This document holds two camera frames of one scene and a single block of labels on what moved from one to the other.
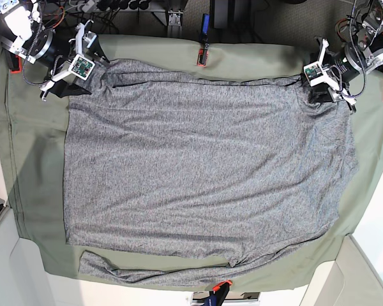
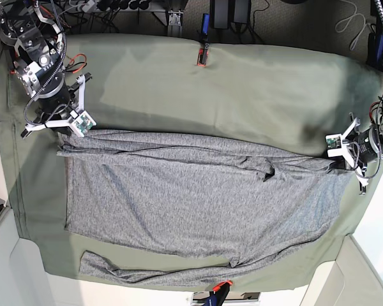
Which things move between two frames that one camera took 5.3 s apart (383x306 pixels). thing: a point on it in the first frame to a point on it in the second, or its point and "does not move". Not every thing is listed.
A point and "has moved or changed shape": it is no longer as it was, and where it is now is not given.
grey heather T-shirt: x=179 y=171 has moved or changed shape
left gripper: x=80 y=46 to x=59 y=104
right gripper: x=328 y=90 to x=360 y=146
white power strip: x=89 y=6 does not move
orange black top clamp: x=202 y=57 does not move
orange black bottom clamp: x=217 y=296 does not move
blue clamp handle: x=205 y=23 does not move
